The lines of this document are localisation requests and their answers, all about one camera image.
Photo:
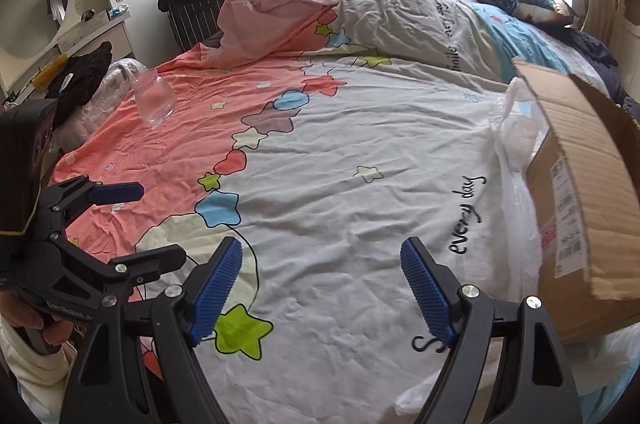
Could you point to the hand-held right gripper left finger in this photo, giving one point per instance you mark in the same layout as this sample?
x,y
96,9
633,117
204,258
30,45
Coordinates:
x,y
217,289

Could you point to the grey lettered duvet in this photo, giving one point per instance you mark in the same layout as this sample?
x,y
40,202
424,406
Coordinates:
x,y
425,23

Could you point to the clear plastic bottle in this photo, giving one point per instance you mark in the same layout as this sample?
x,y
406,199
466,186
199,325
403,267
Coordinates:
x,y
152,101

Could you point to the dark navy blanket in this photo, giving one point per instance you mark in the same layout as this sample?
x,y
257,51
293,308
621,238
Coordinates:
x,y
600,53

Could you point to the black suitcase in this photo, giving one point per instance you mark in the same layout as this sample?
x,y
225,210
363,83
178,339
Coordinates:
x,y
192,8

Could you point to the pink sheet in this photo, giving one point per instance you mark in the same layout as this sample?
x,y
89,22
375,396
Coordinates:
x,y
285,8

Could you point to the cardboard box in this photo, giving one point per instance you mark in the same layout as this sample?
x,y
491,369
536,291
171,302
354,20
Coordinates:
x,y
580,184

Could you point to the white plastic bag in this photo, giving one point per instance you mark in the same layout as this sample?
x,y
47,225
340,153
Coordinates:
x,y
515,204

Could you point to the person's left forearm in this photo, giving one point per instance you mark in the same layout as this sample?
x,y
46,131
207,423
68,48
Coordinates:
x,y
30,379

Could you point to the dark patterned pillow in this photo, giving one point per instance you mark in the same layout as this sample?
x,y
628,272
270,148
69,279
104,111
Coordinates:
x,y
520,1

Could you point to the person's left hand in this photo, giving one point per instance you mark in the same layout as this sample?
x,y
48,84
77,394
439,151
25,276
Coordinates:
x,y
20,314

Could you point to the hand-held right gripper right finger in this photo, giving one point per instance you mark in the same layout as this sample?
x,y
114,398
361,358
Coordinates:
x,y
427,289

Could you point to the black garment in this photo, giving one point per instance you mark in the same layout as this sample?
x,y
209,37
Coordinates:
x,y
85,76

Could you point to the star printed bed sheet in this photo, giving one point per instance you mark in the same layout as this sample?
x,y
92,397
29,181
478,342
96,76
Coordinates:
x,y
350,184

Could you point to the clear plastic bag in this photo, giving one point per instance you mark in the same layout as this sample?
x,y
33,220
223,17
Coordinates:
x,y
107,98

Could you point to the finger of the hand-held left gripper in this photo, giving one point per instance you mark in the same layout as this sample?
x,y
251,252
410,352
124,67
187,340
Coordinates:
x,y
117,194
150,261

